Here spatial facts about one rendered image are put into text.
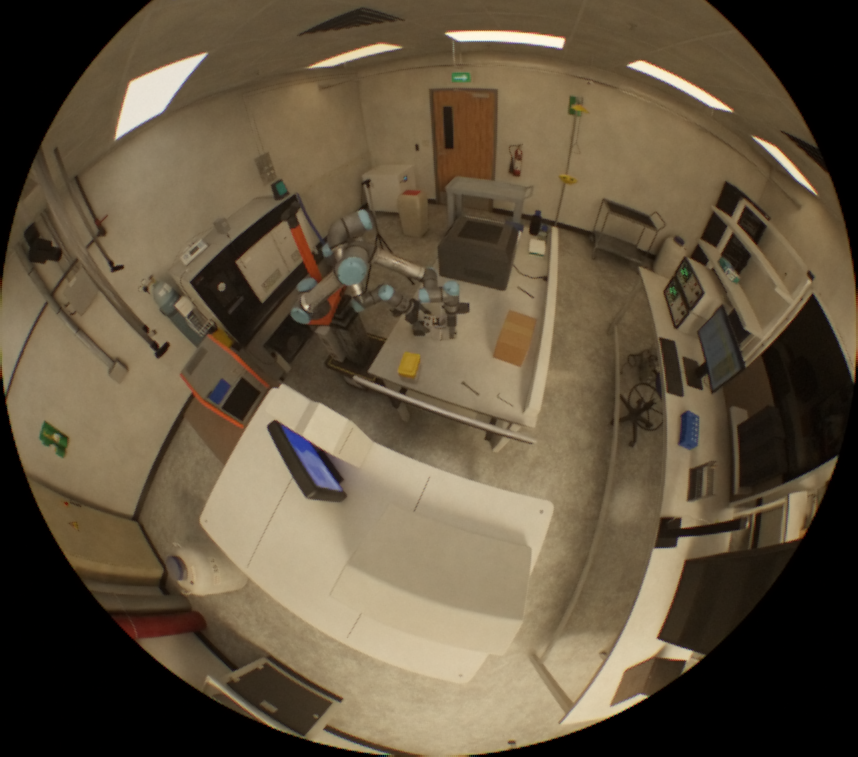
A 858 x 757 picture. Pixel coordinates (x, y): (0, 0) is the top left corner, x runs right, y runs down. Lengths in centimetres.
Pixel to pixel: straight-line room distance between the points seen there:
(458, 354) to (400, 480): 90
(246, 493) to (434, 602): 57
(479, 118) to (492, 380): 385
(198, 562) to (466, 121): 582
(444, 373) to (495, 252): 77
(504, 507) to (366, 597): 36
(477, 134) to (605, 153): 198
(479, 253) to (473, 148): 309
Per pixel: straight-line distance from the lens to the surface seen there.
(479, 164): 455
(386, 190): 458
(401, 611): 55
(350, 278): 111
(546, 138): 430
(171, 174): 319
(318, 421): 51
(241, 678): 279
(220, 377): 166
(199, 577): 245
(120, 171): 312
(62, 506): 385
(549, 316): 154
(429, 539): 59
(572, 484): 231
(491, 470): 212
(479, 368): 137
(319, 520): 72
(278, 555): 80
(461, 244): 163
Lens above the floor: 208
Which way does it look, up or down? 51 degrees down
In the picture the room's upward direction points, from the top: 6 degrees counter-clockwise
